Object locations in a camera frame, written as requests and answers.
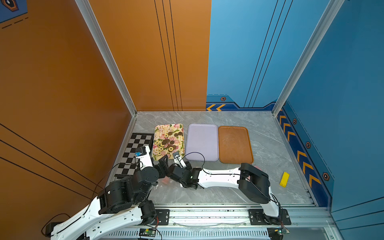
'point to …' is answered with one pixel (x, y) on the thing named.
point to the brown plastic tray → (234, 145)
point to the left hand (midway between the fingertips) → (163, 156)
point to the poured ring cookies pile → (168, 143)
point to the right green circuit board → (275, 233)
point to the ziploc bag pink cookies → (257, 167)
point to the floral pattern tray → (161, 130)
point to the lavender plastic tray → (202, 142)
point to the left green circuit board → (148, 232)
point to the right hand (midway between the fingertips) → (178, 166)
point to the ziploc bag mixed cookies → (165, 180)
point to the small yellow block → (284, 179)
